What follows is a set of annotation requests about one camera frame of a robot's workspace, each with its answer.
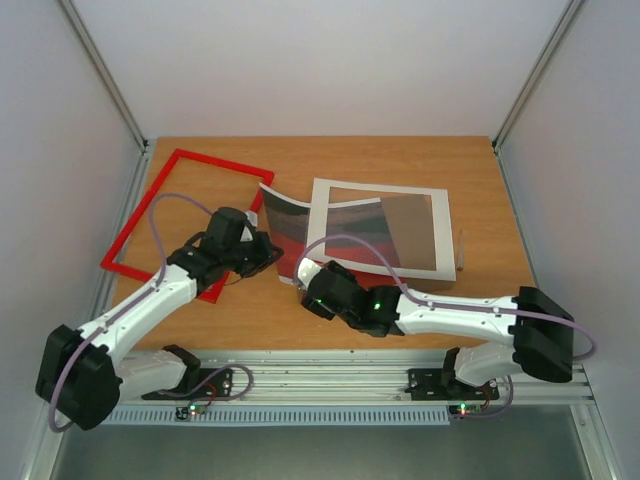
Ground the red picture frame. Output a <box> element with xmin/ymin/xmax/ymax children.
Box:
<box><xmin>102</xmin><ymin>148</ymin><xmax>275</xmax><ymax>302</ymax></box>

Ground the sunset photo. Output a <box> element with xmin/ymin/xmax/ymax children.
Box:
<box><xmin>260</xmin><ymin>184</ymin><xmax>400</xmax><ymax>284</ymax></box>

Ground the white mat board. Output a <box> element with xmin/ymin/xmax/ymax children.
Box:
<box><xmin>306</xmin><ymin>178</ymin><xmax>456</xmax><ymax>282</ymax></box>

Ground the clear handled screwdriver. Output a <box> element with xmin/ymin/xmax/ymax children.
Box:
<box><xmin>456</xmin><ymin>229</ymin><xmax>465</xmax><ymax>271</ymax></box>

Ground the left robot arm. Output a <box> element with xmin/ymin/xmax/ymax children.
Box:
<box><xmin>35</xmin><ymin>207</ymin><xmax>283</xmax><ymax>433</ymax></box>

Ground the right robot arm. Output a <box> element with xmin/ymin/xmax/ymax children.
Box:
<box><xmin>296</xmin><ymin>259</ymin><xmax>574</xmax><ymax>387</ymax></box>

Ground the left controller board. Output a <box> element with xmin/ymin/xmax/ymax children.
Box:
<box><xmin>174</xmin><ymin>404</ymin><xmax>208</xmax><ymax>422</ymax></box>

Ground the controller board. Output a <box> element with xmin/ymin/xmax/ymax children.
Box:
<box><xmin>174</xmin><ymin>404</ymin><xmax>208</xmax><ymax>422</ymax></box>
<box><xmin>449</xmin><ymin>403</ymin><xmax>488</xmax><ymax>418</ymax></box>

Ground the right controller board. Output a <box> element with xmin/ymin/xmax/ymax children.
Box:
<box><xmin>449</xmin><ymin>403</ymin><xmax>488</xmax><ymax>418</ymax></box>

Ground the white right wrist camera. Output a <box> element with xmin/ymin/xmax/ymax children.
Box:
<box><xmin>295</xmin><ymin>258</ymin><xmax>322</xmax><ymax>290</ymax></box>

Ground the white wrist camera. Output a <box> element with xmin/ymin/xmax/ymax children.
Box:
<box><xmin>241</xmin><ymin>210</ymin><xmax>258</xmax><ymax>242</ymax></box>
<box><xmin>295</xmin><ymin>258</ymin><xmax>322</xmax><ymax>290</ymax></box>

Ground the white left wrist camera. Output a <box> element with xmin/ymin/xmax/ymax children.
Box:
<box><xmin>241</xmin><ymin>210</ymin><xmax>258</xmax><ymax>242</ymax></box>

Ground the brown frame backing board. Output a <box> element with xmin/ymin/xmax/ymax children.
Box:
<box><xmin>381</xmin><ymin>194</ymin><xmax>436</xmax><ymax>271</ymax></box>

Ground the aluminium front rail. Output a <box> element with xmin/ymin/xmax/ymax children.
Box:
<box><xmin>45</xmin><ymin>348</ymin><xmax>595</xmax><ymax>406</ymax></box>

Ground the slotted grey cable duct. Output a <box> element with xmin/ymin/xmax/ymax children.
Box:
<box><xmin>104</xmin><ymin>405</ymin><xmax>450</xmax><ymax>428</ymax></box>

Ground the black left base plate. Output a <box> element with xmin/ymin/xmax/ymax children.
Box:
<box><xmin>141</xmin><ymin>368</ymin><xmax>234</xmax><ymax>401</ymax></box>

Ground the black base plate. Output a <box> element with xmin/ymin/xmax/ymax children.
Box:
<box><xmin>405</xmin><ymin>368</ymin><xmax>500</xmax><ymax>402</ymax></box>
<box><xmin>141</xmin><ymin>368</ymin><xmax>234</xmax><ymax>401</ymax></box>

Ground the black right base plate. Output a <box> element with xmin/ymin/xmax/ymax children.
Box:
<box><xmin>405</xmin><ymin>368</ymin><xmax>500</xmax><ymax>402</ymax></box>

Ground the left aluminium corner post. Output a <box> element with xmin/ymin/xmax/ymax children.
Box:
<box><xmin>57</xmin><ymin>0</ymin><xmax>150</xmax><ymax>154</ymax></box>

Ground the aluminium corner post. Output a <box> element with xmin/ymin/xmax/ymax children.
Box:
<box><xmin>57</xmin><ymin>0</ymin><xmax>150</xmax><ymax>154</ymax></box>
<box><xmin>491</xmin><ymin>0</ymin><xmax>587</xmax><ymax>151</ymax></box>

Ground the right aluminium corner post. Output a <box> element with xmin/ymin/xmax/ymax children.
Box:
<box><xmin>491</xmin><ymin>0</ymin><xmax>587</xmax><ymax>151</ymax></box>

